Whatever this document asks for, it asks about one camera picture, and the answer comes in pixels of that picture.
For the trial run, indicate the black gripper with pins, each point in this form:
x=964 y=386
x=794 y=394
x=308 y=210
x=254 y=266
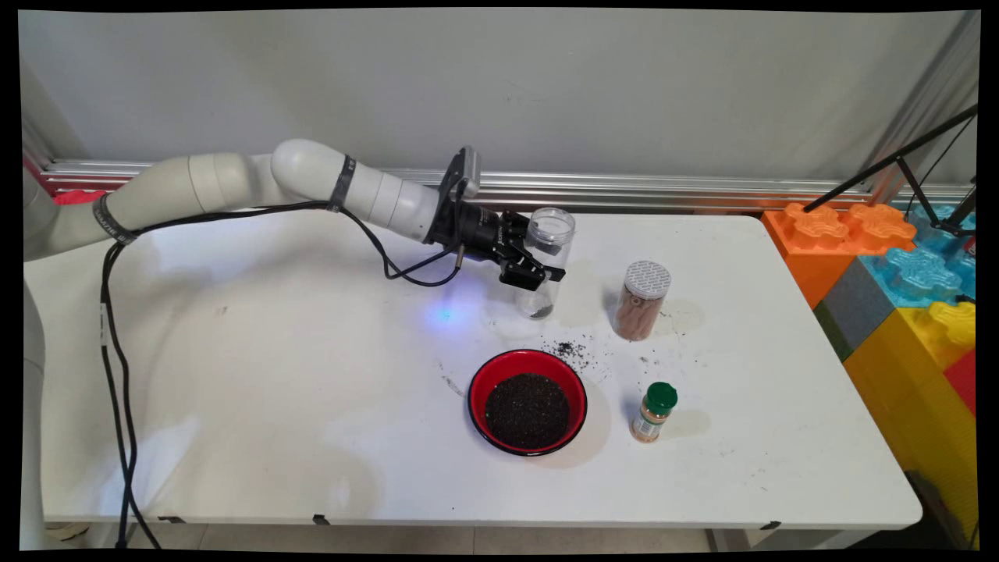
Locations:
x=480 y=232

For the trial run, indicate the clear plastic jar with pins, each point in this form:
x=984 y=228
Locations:
x=556 y=234

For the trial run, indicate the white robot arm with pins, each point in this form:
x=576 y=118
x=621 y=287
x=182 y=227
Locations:
x=304 y=168

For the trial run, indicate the scattered black seeds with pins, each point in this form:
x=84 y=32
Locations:
x=566 y=348

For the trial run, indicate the white-lidded jar of brown sticks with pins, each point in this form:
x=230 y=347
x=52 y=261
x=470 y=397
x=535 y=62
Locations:
x=640 y=308

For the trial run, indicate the red bowl with black rim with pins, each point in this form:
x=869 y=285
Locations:
x=488 y=382

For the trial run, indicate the black seeds pile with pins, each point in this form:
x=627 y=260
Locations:
x=527 y=412

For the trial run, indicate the green-capped spice bottle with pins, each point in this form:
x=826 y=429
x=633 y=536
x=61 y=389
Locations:
x=652 y=417

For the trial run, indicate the orange giant building block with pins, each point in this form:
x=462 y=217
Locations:
x=804 y=257

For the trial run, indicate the grey giant building block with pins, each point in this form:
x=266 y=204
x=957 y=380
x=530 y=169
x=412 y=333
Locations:
x=855 y=308

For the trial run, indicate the black tripod stand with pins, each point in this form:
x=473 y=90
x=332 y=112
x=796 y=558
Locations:
x=897 y=156

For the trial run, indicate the blue giant building block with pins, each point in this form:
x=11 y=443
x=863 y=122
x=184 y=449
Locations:
x=913 y=277

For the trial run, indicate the yellow giant building block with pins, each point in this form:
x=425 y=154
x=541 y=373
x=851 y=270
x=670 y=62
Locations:
x=897 y=406

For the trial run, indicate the red plastic object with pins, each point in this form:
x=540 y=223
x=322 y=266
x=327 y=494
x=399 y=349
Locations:
x=78 y=197

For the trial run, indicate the red giant building block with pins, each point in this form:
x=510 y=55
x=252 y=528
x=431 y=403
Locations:
x=964 y=382

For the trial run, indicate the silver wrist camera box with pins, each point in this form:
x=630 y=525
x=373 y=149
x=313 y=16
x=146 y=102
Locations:
x=468 y=172

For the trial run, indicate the aluminium rail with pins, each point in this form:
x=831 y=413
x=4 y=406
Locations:
x=663 y=191

